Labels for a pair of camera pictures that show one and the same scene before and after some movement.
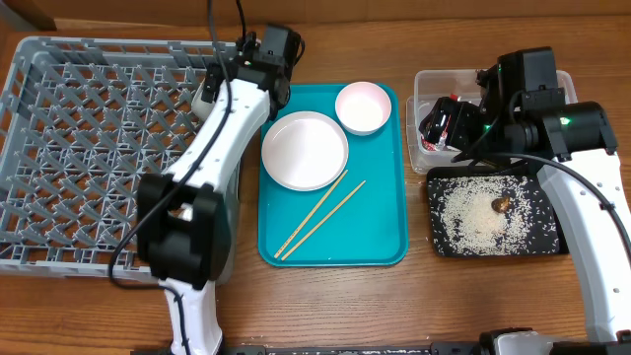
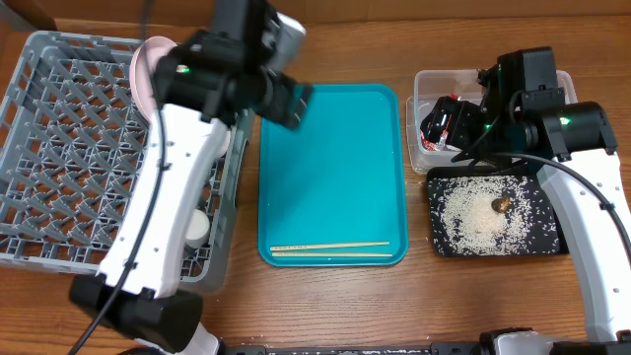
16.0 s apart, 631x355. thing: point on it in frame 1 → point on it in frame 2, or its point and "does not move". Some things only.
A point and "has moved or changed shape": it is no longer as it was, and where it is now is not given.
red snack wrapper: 431,146 does not move
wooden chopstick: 321,223 → 328,254
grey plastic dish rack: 81,118 does not move
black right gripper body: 445,124 does not move
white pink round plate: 305,151 → 141,72
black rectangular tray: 487,212 does not move
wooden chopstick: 309,216 → 290,247
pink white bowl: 363,107 has moved or changed shape
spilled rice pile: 464,223 does not move
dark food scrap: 501,204 does not move
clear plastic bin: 431,85 does not move
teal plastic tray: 361,219 does not move
